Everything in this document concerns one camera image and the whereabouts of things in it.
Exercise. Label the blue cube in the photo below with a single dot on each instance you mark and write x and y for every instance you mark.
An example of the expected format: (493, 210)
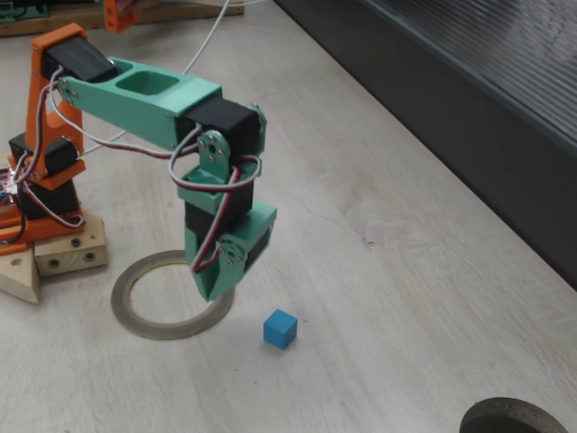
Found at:
(279, 331)

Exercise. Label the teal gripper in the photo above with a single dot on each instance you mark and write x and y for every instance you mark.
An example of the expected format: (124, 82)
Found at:
(215, 276)

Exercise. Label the wooden board under leader arm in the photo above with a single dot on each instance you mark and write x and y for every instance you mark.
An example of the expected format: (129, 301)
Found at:
(189, 11)

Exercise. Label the person's hand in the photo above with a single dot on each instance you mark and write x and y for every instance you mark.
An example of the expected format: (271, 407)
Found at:
(142, 3)

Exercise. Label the orange and teal robot arm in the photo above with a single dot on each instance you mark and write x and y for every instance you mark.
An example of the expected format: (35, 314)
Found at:
(149, 113)

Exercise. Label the short wooden base block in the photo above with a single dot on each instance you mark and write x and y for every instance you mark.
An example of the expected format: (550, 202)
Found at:
(72, 259)

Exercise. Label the grey partition with ribbed glass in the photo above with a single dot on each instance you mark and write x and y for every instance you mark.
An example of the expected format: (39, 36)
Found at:
(451, 135)

